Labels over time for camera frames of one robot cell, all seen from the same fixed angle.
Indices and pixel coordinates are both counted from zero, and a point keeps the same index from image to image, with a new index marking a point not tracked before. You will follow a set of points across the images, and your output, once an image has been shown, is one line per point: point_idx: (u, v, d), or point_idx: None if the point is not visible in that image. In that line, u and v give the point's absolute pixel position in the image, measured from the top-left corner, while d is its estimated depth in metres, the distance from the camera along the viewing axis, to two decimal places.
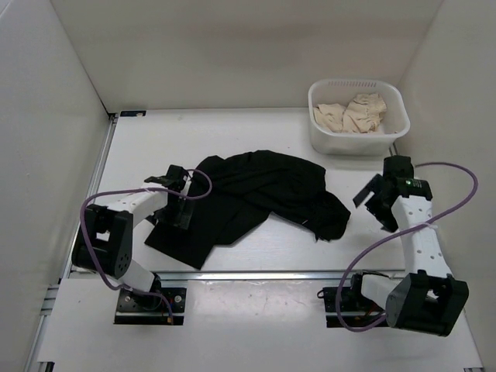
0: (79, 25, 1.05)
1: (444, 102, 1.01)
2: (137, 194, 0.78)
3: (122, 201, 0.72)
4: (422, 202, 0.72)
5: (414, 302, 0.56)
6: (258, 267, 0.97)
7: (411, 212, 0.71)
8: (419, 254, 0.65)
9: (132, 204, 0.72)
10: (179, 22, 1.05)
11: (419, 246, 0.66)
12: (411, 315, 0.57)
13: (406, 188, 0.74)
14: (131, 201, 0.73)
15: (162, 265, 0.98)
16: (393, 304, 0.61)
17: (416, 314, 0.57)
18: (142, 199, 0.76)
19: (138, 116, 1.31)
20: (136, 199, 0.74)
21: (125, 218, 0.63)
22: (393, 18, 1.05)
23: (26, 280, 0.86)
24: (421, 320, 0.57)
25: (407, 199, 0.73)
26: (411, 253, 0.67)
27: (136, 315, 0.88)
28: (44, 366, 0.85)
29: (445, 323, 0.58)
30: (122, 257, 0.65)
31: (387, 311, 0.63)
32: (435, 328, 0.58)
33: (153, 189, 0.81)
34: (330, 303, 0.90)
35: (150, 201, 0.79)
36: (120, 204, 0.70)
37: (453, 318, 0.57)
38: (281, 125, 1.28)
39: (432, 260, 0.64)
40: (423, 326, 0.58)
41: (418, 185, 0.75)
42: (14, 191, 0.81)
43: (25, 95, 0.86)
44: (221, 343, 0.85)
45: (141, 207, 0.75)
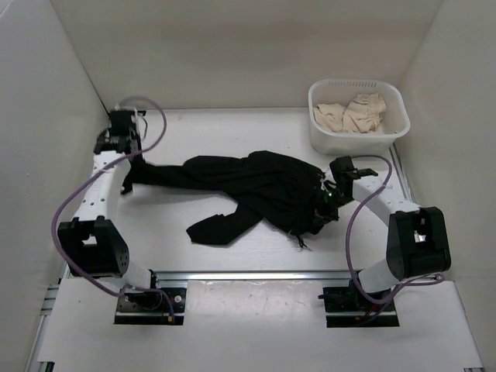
0: (79, 25, 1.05)
1: (445, 102, 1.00)
2: (98, 180, 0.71)
3: (89, 202, 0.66)
4: (374, 179, 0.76)
5: (409, 238, 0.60)
6: (258, 267, 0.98)
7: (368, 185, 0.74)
8: (390, 203, 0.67)
9: (101, 201, 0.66)
10: (179, 22, 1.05)
11: (386, 198, 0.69)
12: (411, 255, 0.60)
13: (356, 173, 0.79)
14: (99, 197, 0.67)
15: (162, 265, 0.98)
16: (393, 257, 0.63)
17: (414, 252, 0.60)
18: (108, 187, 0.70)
19: (138, 116, 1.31)
20: (101, 193, 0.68)
21: (105, 227, 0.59)
22: (394, 18, 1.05)
23: (26, 280, 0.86)
24: (422, 255, 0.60)
25: (361, 180, 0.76)
26: (382, 207, 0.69)
27: (136, 315, 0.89)
28: (44, 366, 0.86)
29: (441, 249, 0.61)
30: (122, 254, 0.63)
31: (393, 268, 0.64)
32: (439, 262, 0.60)
33: (111, 167, 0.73)
34: (329, 303, 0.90)
35: (114, 182, 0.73)
36: (91, 208, 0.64)
37: (445, 241, 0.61)
38: (282, 125, 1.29)
39: (403, 203, 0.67)
40: (425, 260, 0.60)
41: (364, 171, 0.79)
42: (13, 191, 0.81)
43: (24, 94, 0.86)
44: (221, 342, 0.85)
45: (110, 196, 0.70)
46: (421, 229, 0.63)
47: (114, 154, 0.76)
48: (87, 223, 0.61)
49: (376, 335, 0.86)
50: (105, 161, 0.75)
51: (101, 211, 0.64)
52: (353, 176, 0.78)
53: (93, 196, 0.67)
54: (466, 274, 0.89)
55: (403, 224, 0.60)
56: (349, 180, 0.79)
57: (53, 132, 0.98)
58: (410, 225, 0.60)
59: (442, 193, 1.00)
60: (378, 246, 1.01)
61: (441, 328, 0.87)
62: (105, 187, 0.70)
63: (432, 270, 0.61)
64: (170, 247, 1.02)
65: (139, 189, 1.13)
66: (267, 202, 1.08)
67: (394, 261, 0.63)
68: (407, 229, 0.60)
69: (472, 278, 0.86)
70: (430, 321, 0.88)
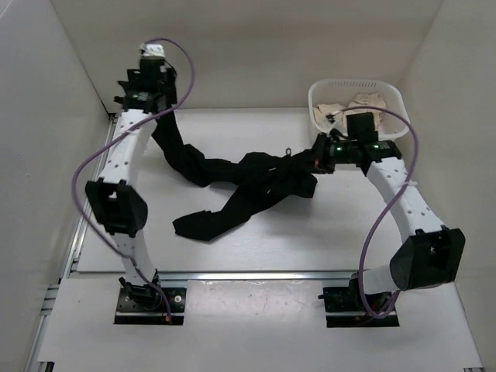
0: (79, 25, 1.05)
1: (445, 102, 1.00)
2: (122, 140, 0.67)
3: (114, 164, 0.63)
4: (395, 163, 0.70)
5: (421, 261, 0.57)
6: (258, 268, 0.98)
7: (389, 177, 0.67)
8: (411, 215, 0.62)
9: (124, 164, 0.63)
10: (179, 22, 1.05)
11: (409, 206, 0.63)
12: (420, 273, 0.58)
13: (376, 153, 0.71)
14: (122, 160, 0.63)
15: (162, 265, 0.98)
16: (399, 268, 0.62)
17: (423, 270, 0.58)
18: (132, 147, 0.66)
19: None
20: (125, 155, 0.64)
21: (125, 196, 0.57)
22: (394, 18, 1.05)
23: (26, 280, 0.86)
24: (431, 273, 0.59)
25: (381, 164, 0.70)
26: (401, 213, 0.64)
27: (136, 314, 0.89)
28: (44, 366, 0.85)
29: (450, 270, 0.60)
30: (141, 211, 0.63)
31: (395, 276, 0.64)
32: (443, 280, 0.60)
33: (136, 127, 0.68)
34: (329, 303, 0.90)
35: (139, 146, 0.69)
36: (115, 171, 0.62)
37: (456, 261, 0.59)
38: (282, 125, 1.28)
39: (424, 216, 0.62)
40: (432, 280, 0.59)
41: (386, 148, 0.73)
42: (14, 191, 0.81)
43: (25, 94, 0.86)
44: (221, 342, 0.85)
45: (135, 156, 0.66)
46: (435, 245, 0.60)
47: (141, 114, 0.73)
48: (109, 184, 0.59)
49: (376, 335, 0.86)
50: (132, 121, 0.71)
51: (123, 173, 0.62)
52: (374, 157, 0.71)
53: (118, 158, 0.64)
54: (466, 274, 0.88)
55: (421, 248, 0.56)
56: (366, 156, 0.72)
57: (53, 132, 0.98)
58: (428, 244, 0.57)
59: (442, 193, 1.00)
60: (378, 246, 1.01)
61: (441, 329, 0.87)
62: (130, 147, 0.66)
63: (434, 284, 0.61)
64: (170, 247, 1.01)
65: (139, 189, 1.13)
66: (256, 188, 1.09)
67: (398, 271, 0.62)
68: (424, 253, 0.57)
69: (472, 278, 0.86)
70: (430, 321, 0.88)
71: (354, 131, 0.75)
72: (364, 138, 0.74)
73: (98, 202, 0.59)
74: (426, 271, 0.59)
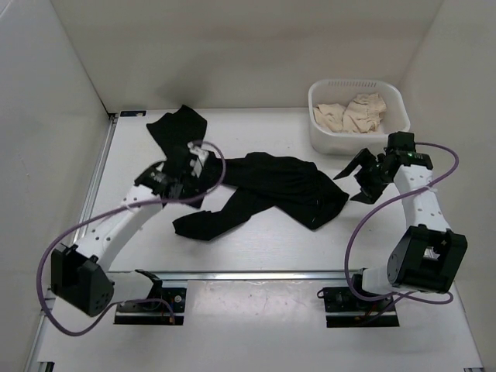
0: (79, 24, 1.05)
1: (445, 103, 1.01)
2: (116, 216, 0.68)
3: (95, 238, 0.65)
4: (423, 170, 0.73)
5: (415, 254, 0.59)
6: (258, 267, 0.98)
7: (412, 179, 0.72)
8: (420, 211, 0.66)
9: (102, 242, 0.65)
10: (179, 22, 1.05)
11: (420, 204, 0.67)
12: (411, 269, 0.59)
13: (407, 158, 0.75)
14: (105, 234, 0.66)
15: (162, 265, 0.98)
16: (394, 261, 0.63)
17: (415, 266, 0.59)
18: (118, 228, 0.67)
19: (138, 116, 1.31)
20: (111, 231, 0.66)
21: (91, 271, 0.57)
22: (393, 18, 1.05)
23: (26, 281, 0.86)
24: (423, 273, 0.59)
25: (409, 167, 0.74)
26: (411, 210, 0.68)
27: (136, 315, 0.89)
28: (44, 365, 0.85)
29: (443, 279, 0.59)
30: (101, 297, 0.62)
31: (390, 272, 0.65)
32: (434, 285, 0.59)
33: (135, 205, 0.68)
34: (330, 303, 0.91)
35: (132, 223, 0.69)
36: (92, 244, 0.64)
37: (452, 271, 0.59)
38: (282, 125, 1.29)
39: (432, 215, 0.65)
40: (421, 282, 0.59)
41: (419, 157, 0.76)
42: (14, 191, 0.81)
43: (25, 94, 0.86)
44: (221, 343, 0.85)
45: (118, 237, 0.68)
46: (435, 248, 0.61)
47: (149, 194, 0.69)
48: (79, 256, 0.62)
49: (376, 335, 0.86)
50: (136, 196, 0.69)
51: (98, 251, 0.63)
52: (404, 160, 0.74)
53: (100, 231, 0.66)
54: (467, 273, 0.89)
55: (418, 240, 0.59)
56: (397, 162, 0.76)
57: (53, 133, 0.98)
58: (425, 241, 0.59)
59: (442, 194, 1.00)
60: (378, 246, 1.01)
61: (441, 329, 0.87)
62: (118, 225, 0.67)
63: (424, 291, 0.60)
64: (170, 246, 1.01)
65: None
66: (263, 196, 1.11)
67: (394, 264, 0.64)
68: (418, 246, 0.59)
69: (472, 278, 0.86)
70: (430, 321, 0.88)
71: (390, 142, 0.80)
72: (401, 149, 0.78)
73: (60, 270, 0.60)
74: (418, 269, 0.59)
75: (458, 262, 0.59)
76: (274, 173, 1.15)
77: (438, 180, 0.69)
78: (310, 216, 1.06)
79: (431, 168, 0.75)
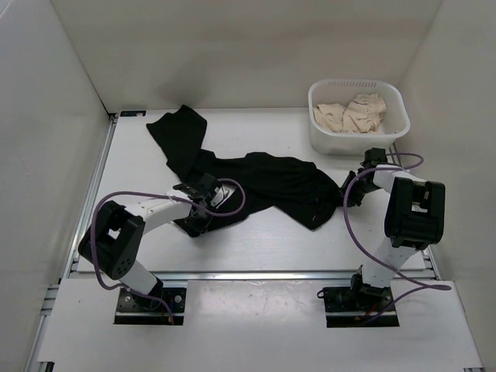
0: (79, 24, 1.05)
1: (445, 102, 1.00)
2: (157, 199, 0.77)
3: (141, 206, 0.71)
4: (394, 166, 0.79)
5: (404, 199, 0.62)
6: (258, 267, 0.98)
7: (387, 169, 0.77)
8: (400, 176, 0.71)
9: (149, 212, 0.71)
10: (179, 22, 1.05)
11: (400, 173, 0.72)
12: (404, 213, 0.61)
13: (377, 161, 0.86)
14: (149, 207, 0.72)
15: (162, 266, 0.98)
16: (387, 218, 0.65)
17: (410, 211, 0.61)
18: (161, 208, 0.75)
19: (138, 116, 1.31)
20: (155, 207, 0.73)
21: (135, 227, 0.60)
22: (393, 18, 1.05)
23: (26, 281, 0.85)
24: (416, 218, 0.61)
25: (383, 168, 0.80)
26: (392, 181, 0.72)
27: (136, 315, 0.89)
28: (44, 365, 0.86)
29: (435, 218, 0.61)
30: (124, 262, 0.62)
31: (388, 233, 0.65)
32: (428, 225, 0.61)
33: (177, 198, 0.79)
34: (330, 303, 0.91)
35: (169, 211, 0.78)
36: (138, 208, 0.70)
37: (440, 211, 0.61)
38: (282, 125, 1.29)
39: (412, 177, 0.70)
40: (415, 225, 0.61)
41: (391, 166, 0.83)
42: (13, 191, 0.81)
43: (24, 95, 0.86)
44: (220, 343, 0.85)
45: (157, 215, 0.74)
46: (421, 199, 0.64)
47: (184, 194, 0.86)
48: (123, 215, 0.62)
49: (377, 335, 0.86)
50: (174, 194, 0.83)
51: (142, 214, 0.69)
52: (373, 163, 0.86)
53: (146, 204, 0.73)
54: (467, 274, 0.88)
55: (404, 187, 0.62)
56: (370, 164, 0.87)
57: (53, 132, 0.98)
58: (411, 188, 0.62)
59: None
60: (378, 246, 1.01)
61: (441, 329, 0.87)
62: (160, 205, 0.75)
63: (419, 238, 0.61)
64: (169, 247, 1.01)
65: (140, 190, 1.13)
66: (262, 196, 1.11)
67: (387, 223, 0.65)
68: (407, 193, 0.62)
69: (473, 278, 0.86)
70: (431, 321, 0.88)
71: (367, 156, 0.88)
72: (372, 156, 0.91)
73: (105, 219, 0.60)
74: (411, 215, 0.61)
75: (442, 201, 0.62)
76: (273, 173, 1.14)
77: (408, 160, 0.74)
78: (309, 216, 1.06)
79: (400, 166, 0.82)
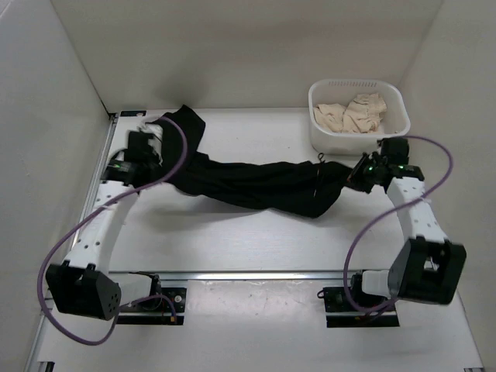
0: (79, 24, 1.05)
1: (446, 102, 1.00)
2: (97, 220, 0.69)
3: (82, 246, 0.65)
4: (415, 181, 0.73)
5: (415, 266, 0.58)
6: (258, 268, 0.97)
7: (405, 191, 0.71)
8: (417, 222, 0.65)
9: (94, 246, 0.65)
10: (179, 22, 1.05)
11: (415, 215, 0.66)
12: (413, 281, 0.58)
13: (399, 171, 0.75)
14: (94, 239, 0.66)
15: (161, 266, 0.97)
16: (395, 276, 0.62)
17: (418, 280, 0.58)
18: (105, 229, 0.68)
19: (139, 116, 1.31)
20: (98, 235, 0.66)
21: (88, 281, 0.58)
22: (394, 18, 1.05)
23: (26, 281, 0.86)
24: (424, 284, 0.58)
25: (401, 180, 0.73)
26: (408, 223, 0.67)
27: (136, 314, 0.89)
28: (44, 366, 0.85)
29: (446, 287, 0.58)
30: (111, 300, 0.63)
31: (393, 291, 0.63)
32: (437, 293, 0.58)
33: (111, 201, 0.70)
34: (330, 303, 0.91)
35: (114, 218, 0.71)
36: (82, 253, 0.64)
37: (456, 280, 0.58)
38: (282, 125, 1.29)
39: (429, 227, 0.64)
40: (423, 290, 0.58)
41: (410, 169, 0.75)
42: (14, 191, 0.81)
43: (25, 96, 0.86)
44: (220, 342, 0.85)
45: (107, 236, 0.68)
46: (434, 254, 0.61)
47: (122, 187, 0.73)
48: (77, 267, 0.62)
49: (377, 335, 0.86)
50: (108, 194, 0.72)
51: (89, 255, 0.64)
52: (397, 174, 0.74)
53: (90, 238, 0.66)
54: (467, 274, 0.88)
55: (418, 253, 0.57)
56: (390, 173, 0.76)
57: (53, 133, 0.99)
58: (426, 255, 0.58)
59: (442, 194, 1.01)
60: (378, 246, 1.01)
61: (441, 329, 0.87)
62: (102, 227, 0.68)
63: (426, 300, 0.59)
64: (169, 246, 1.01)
65: None
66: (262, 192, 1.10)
67: (394, 279, 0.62)
68: (420, 260, 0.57)
69: (473, 278, 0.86)
70: (431, 321, 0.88)
71: (386, 149, 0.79)
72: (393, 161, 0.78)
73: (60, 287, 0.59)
74: (420, 281, 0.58)
75: (459, 270, 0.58)
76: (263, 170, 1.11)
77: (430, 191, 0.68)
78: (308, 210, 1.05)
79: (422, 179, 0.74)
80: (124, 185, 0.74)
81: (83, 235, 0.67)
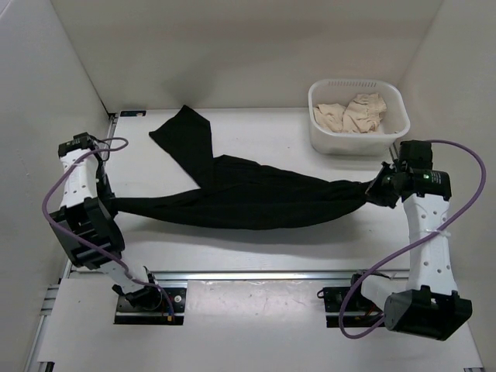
0: (79, 24, 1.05)
1: (445, 103, 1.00)
2: (73, 173, 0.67)
3: (72, 191, 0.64)
4: (439, 204, 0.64)
5: (413, 317, 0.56)
6: (258, 267, 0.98)
7: (423, 215, 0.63)
8: (426, 266, 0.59)
9: (81, 185, 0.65)
10: (179, 22, 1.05)
11: (428, 258, 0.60)
12: (409, 326, 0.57)
13: (422, 184, 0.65)
14: (80, 184, 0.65)
15: (162, 265, 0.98)
16: (392, 308, 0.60)
17: (415, 325, 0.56)
18: (87, 175, 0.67)
19: (138, 116, 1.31)
20: (81, 180, 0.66)
21: (94, 205, 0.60)
22: (394, 18, 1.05)
23: (26, 280, 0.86)
24: (421, 329, 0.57)
25: (423, 200, 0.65)
26: (416, 261, 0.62)
27: (136, 314, 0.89)
28: (44, 366, 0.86)
29: (442, 332, 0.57)
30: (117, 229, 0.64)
31: (387, 318, 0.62)
32: (433, 336, 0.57)
33: (80, 160, 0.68)
34: (329, 303, 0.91)
35: (89, 173, 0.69)
36: (75, 197, 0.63)
37: (454, 328, 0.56)
38: (282, 124, 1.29)
39: (439, 274, 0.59)
40: (419, 333, 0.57)
41: (437, 181, 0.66)
42: (14, 191, 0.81)
43: (24, 96, 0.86)
44: (219, 342, 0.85)
45: (90, 182, 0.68)
46: (436, 298, 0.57)
47: (82, 154, 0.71)
48: (76, 206, 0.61)
49: (377, 335, 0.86)
50: (74, 160, 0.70)
51: (86, 194, 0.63)
52: (416, 191, 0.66)
53: (75, 184, 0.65)
54: (468, 274, 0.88)
55: (417, 308, 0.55)
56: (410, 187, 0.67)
57: (53, 132, 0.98)
58: (429, 307, 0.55)
59: None
60: (378, 246, 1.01)
61: None
62: (82, 174, 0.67)
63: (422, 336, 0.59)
64: (170, 246, 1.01)
65: (140, 190, 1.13)
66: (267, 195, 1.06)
67: (390, 310, 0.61)
68: (418, 312, 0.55)
69: (473, 278, 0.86)
70: None
71: (406, 154, 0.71)
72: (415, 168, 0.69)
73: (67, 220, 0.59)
74: (418, 327, 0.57)
75: (459, 323, 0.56)
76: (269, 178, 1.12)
77: (451, 226, 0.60)
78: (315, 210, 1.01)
79: (449, 196, 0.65)
80: (81, 149, 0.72)
81: (66, 186, 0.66)
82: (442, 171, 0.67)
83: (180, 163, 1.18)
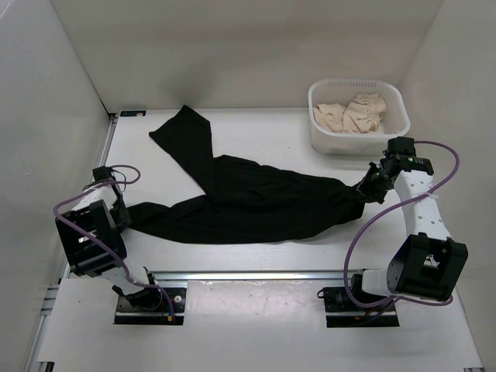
0: (79, 24, 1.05)
1: (445, 102, 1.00)
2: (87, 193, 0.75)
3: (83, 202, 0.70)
4: (424, 175, 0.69)
5: (415, 266, 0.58)
6: (258, 267, 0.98)
7: (412, 184, 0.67)
8: (420, 219, 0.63)
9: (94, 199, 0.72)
10: (179, 22, 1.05)
11: (420, 211, 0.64)
12: (411, 277, 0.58)
13: (408, 163, 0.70)
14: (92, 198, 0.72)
15: (161, 266, 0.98)
16: (396, 267, 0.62)
17: (416, 277, 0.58)
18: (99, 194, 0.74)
19: (138, 116, 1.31)
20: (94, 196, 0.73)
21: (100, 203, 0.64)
22: (394, 18, 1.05)
23: (26, 280, 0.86)
24: (422, 280, 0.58)
25: (409, 173, 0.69)
26: (411, 219, 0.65)
27: (136, 315, 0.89)
28: (44, 365, 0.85)
29: (445, 286, 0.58)
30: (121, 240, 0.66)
31: (390, 280, 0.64)
32: (435, 291, 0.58)
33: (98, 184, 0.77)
34: (330, 303, 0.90)
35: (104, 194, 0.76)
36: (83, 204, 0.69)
37: (455, 277, 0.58)
38: (282, 124, 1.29)
39: (433, 224, 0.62)
40: (422, 290, 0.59)
41: (420, 163, 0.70)
42: (14, 191, 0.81)
43: (24, 95, 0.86)
44: (219, 342, 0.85)
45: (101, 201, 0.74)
46: (434, 249, 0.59)
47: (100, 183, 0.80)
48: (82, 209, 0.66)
49: (377, 335, 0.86)
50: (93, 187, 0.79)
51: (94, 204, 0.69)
52: (404, 168, 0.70)
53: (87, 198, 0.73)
54: (469, 274, 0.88)
55: (416, 254, 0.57)
56: (397, 170, 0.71)
57: (53, 132, 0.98)
58: (427, 253, 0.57)
59: (442, 194, 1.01)
60: (378, 246, 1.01)
61: (441, 329, 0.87)
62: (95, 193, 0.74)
63: (425, 297, 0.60)
64: (169, 246, 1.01)
65: (140, 189, 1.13)
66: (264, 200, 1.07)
67: (393, 273, 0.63)
68: (418, 258, 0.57)
69: (474, 277, 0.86)
70: (430, 320, 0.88)
71: (390, 146, 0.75)
72: (401, 155, 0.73)
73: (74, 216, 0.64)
74: (419, 279, 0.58)
75: (459, 269, 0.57)
76: (268, 180, 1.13)
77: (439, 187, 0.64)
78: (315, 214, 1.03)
79: (433, 172, 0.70)
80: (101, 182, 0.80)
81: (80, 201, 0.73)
82: (423, 157, 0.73)
83: (180, 163, 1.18)
